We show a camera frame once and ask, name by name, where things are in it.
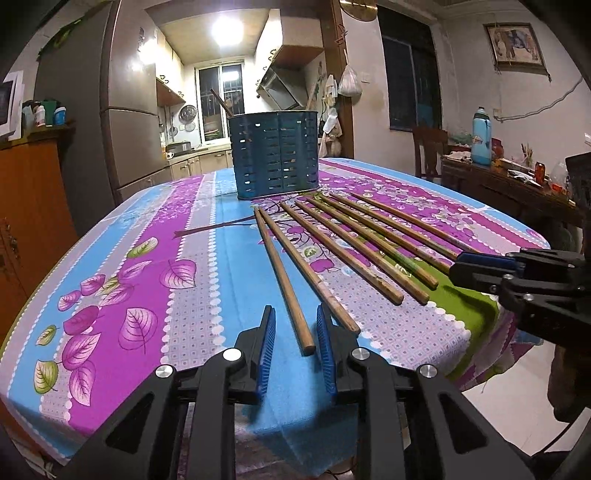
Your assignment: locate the tall blue bottle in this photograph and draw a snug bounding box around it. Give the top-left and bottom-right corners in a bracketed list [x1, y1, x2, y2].
[470, 107, 494, 167]

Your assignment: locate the dark wooden side table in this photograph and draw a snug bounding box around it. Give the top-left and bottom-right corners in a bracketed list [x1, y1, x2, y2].
[438, 152, 585, 236]

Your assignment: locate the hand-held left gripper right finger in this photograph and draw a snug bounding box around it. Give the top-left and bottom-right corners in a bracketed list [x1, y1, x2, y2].
[316, 304, 536, 480]

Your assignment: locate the white wall cable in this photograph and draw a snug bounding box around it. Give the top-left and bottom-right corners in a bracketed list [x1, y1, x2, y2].
[489, 76, 585, 123]

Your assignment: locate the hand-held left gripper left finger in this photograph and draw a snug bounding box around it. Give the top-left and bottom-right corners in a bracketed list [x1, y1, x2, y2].
[60, 305, 277, 480]

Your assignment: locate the long bamboo chopstick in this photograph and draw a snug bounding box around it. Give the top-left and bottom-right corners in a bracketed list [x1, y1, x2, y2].
[352, 191, 465, 258]
[253, 207, 317, 356]

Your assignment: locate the orange wooden cabinet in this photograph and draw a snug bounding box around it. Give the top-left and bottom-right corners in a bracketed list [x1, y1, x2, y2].
[0, 124, 79, 344]

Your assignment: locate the silver refrigerator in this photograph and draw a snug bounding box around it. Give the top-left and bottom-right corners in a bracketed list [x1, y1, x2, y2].
[34, 0, 172, 232]

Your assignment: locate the framed elephant picture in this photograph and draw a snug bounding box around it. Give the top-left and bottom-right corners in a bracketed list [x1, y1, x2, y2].
[483, 23, 548, 70]

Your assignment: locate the dark brown chopstick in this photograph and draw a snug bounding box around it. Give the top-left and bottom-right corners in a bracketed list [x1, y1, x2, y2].
[211, 89, 235, 119]

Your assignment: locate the wall cabinet beside refrigerator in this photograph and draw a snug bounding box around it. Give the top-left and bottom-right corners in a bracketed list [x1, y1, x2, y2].
[154, 28, 188, 107]

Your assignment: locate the blue slotted utensil holder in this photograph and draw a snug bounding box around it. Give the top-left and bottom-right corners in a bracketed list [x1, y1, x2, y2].
[226, 110, 320, 201]

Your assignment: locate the wooden chair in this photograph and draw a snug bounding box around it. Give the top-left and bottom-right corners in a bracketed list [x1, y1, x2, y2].
[412, 126, 451, 183]

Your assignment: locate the ceiling light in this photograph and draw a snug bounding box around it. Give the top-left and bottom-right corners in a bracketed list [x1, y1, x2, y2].
[210, 9, 245, 49]

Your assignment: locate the kitchen window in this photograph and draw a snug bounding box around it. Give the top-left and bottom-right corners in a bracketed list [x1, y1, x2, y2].
[195, 62, 245, 144]

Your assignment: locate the steel range hood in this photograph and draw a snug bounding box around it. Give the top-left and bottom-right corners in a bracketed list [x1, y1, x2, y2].
[256, 65, 319, 112]

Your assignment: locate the kitchen counter cabinet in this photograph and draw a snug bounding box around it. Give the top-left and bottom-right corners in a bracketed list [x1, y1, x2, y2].
[166, 148, 236, 181]

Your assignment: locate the dark barred window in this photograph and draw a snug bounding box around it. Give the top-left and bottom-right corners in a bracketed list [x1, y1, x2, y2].
[376, 7, 444, 134]

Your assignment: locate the dark brown cloth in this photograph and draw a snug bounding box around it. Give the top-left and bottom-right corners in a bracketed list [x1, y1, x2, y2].
[547, 344, 591, 423]

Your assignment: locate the round golden wall plate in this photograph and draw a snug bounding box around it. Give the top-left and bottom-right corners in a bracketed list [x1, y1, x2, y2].
[339, 0, 378, 21]

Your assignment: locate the floral purple blue tablecloth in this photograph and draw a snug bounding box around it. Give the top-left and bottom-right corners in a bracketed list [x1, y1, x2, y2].
[0, 157, 552, 478]

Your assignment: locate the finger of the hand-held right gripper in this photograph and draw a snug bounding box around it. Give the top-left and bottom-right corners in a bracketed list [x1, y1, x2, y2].
[457, 248, 591, 278]
[449, 262, 591, 344]

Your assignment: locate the hanging cloth bundle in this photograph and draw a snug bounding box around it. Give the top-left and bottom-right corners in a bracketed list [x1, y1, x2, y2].
[318, 106, 345, 158]

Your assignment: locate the wall cabinet above hood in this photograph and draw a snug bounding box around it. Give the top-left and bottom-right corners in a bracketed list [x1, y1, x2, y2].
[253, 18, 324, 70]

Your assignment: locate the hanging white plastic bag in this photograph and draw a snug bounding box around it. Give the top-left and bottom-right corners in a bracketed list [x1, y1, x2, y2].
[338, 65, 363, 97]

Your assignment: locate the group of wooden chopsticks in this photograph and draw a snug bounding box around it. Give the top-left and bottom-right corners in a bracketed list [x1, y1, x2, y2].
[259, 191, 460, 335]

